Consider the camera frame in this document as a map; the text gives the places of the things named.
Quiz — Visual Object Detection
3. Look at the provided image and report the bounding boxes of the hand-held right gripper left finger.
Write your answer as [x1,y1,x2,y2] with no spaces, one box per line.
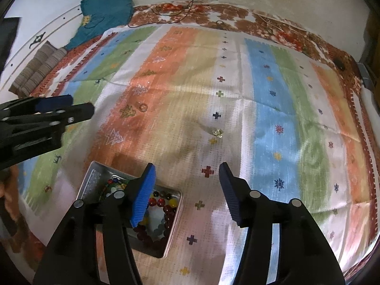
[33,163,157,285]

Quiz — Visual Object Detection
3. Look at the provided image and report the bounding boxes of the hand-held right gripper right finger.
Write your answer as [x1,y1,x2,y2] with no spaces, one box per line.
[219,162,346,285]

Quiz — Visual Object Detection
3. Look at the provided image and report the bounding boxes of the silver metal tin box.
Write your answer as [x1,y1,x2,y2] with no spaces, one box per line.
[76,161,183,259]

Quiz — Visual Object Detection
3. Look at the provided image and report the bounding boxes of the multicoloured glass bead bracelet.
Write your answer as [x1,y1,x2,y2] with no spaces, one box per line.
[102,176,130,202]

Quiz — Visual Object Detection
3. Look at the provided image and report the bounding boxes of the grey striped pillow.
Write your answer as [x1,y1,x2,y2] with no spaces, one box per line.
[9,41,68,96]

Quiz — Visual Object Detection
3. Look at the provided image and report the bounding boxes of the white bed headboard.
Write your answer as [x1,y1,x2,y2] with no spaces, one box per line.
[0,2,87,95]

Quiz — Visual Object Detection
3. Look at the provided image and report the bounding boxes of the pastel striped cloth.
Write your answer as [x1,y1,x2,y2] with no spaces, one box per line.
[19,25,378,285]

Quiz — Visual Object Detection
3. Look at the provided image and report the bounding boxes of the teal garment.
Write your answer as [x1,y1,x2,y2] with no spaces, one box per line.
[64,0,134,53]

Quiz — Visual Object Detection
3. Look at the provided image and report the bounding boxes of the dark red bead bracelet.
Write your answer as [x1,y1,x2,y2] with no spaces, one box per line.
[133,191,179,252]

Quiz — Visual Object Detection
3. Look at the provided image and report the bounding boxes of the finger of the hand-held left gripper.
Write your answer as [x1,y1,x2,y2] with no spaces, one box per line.
[9,103,95,129]
[0,94,73,119]

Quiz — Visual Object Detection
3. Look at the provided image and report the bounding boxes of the yellow amber bead bracelet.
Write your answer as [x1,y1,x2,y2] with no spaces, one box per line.
[148,192,179,210]

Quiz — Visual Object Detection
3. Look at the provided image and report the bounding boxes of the thin white cable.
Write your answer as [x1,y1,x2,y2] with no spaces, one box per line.
[255,11,286,34]

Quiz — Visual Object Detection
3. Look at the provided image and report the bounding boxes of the black cable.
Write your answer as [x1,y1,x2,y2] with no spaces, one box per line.
[127,0,209,29]

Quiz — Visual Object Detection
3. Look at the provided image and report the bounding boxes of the light blue bead bracelet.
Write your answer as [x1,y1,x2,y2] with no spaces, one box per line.
[145,208,167,240]

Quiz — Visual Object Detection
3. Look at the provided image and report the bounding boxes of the person's left hand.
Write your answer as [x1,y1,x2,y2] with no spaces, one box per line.
[0,168,18,209]

